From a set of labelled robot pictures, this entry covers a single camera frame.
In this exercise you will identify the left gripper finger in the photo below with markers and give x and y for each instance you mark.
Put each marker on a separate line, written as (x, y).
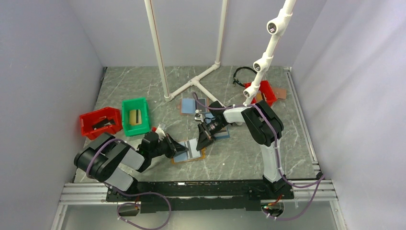
(179, 149)
(174, 145)

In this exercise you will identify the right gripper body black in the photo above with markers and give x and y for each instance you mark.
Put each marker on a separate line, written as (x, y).
(214, 127)

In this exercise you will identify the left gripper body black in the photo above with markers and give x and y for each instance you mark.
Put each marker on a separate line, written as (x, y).
(164, 147)

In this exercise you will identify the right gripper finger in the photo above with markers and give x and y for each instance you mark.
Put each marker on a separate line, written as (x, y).
(201, 146)
(204, 134)

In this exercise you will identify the orange card holder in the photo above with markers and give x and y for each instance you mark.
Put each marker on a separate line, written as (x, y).
(182, 158)

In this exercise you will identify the grey striped credit card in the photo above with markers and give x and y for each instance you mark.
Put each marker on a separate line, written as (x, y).
(192, 153)

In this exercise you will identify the dark grey credit card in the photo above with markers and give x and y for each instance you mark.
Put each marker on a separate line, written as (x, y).
(103, 123)

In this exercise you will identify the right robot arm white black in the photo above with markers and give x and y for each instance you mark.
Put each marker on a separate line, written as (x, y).
(264, 126)

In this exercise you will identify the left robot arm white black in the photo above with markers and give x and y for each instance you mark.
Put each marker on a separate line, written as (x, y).
(101, 158)

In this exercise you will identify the blue open card holder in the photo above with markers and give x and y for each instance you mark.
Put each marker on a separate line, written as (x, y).
(221, 134)

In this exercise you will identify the beige card in green bin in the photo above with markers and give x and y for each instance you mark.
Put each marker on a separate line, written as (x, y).
(135, 117)

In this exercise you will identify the brown flat card holder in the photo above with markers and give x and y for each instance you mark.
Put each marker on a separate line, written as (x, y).
(280, 93)

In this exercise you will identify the green plastic bin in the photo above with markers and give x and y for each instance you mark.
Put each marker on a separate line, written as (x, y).
(137, 103)

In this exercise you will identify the right red plastic bin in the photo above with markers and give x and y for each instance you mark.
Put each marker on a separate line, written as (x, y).
(263, 92)

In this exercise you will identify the red plastic bin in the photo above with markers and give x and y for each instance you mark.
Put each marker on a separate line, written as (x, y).
(87, 120)
(263, 92)

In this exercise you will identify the left red plastic bin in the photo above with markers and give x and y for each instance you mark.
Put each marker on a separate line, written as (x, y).
(87, 120)

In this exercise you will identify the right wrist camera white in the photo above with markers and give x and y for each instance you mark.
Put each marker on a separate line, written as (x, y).
(199, 117)

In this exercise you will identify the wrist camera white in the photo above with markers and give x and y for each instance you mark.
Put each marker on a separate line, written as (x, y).
(160, 130)
(199, 117)

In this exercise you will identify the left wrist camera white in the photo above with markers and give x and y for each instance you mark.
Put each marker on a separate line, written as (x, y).
(160, 130)

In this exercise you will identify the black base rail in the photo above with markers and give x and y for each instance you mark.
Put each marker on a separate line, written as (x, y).
(249, 194)

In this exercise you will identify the white pvc pipe frame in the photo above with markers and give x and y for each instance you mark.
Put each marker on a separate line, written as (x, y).
(195, 81)

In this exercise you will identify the white pvc camera mast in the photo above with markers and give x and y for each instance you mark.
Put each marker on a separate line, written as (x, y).
(276, 28)

